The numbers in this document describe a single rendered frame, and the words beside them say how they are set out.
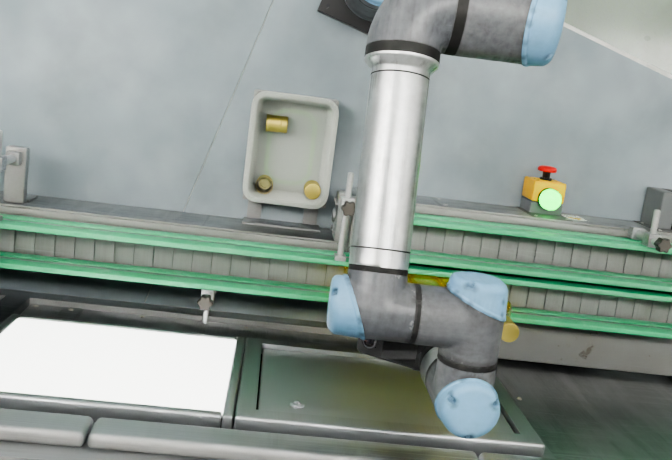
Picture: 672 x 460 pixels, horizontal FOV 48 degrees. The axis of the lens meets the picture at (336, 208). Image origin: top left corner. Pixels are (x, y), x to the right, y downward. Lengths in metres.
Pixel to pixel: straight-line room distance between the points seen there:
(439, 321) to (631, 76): 0.97
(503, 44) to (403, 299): 0.34
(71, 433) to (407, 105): 0.62
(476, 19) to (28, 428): 0.79
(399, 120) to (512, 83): 0.77
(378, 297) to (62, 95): 0.95
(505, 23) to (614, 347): 0.93
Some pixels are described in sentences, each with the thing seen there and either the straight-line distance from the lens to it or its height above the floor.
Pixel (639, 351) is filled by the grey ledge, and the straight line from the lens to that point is 1.75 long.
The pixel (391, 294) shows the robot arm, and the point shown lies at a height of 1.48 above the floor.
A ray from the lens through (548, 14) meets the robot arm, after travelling 0.99.
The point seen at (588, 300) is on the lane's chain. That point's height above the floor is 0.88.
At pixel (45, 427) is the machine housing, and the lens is 1.13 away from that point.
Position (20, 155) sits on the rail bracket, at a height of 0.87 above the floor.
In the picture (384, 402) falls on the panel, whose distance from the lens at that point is 1.28.
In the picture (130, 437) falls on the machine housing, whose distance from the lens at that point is 1.11.
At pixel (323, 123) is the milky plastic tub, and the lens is 1.60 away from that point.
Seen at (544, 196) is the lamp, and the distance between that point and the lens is 1.62.
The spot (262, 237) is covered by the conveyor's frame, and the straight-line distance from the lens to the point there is 1.52.
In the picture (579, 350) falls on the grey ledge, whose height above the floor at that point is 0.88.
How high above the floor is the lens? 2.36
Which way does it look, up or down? 79 degrees down
